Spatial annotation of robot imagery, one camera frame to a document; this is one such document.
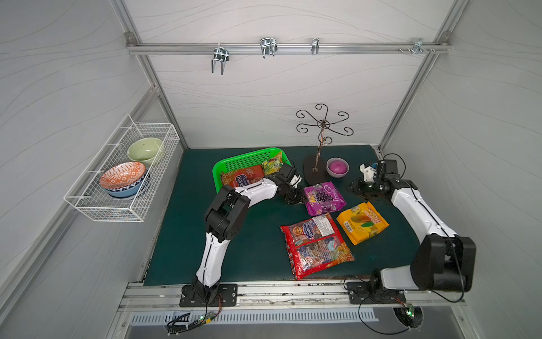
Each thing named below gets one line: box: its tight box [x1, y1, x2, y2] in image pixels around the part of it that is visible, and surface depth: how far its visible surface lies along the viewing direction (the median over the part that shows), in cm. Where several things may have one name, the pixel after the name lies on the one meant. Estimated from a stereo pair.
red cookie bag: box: [220, 164, 264, 188], surface depth 104 cm
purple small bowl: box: [326, 156, 351, 178], surface depth 107 cm
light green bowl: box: [127, 137, 163, 166], surface depth 73 cm
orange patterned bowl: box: [99, 161, 146, 189], surface depth 64 cm
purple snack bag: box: [303, 181, 347, 217], surface depth 95 cm
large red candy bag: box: [280, 213, 355, 281], surface depth 84 cm
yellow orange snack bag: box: [336, 201, 390, 246], surface depth 88 cm
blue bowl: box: [103, 169, 149, 198], surface depth 58 cm
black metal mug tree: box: [295, 103, 354, 186], surface depth 90 cm
